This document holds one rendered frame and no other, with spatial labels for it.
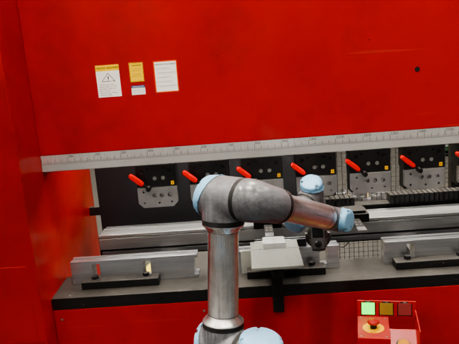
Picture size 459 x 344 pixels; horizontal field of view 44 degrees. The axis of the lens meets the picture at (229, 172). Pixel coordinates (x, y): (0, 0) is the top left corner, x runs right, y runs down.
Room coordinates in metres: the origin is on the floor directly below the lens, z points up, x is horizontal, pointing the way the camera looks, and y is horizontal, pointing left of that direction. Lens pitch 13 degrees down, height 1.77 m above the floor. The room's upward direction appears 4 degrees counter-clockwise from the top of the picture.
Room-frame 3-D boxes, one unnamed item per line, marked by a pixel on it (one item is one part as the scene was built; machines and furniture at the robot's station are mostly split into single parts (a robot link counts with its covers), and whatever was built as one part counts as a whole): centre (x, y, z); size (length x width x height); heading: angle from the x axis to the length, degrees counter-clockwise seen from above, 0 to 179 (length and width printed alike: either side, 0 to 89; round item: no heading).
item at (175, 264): (2.15, 0.40, 0.92); 0.50 x 0.06 x 0.10; 88
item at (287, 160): (2.65, 0.07, 1.12); 1.13 x 0.02 x 0.44; 88
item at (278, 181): (2.13, -0.12, 1.26); 0.15 x 0.09 x 0.17; 88
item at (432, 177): (2.11, -0.72, 1.26); 0.15 x 0.09 x 0.17; 88
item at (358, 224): (2.28, -0.51, 1.01); 0.26 x 0.12 x 0.05; 178
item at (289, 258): (1.98, -0.14, 1.00); 0.26 x 0.18 x 0.01; 178
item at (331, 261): (2.13, -0.20, 0.92); 0.39 x 0.06 x 0.10; 88
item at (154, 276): (2.09, 0.45, 0.89); 0.30 x 0.05 x 0.03; 88
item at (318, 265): (2.07, -0.19, 0.89); 0.30 x 0.05 x 0.03; 88
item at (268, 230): (2.29, -0.14, 1.01); 0.26 x 0.12 x 0.05; 178
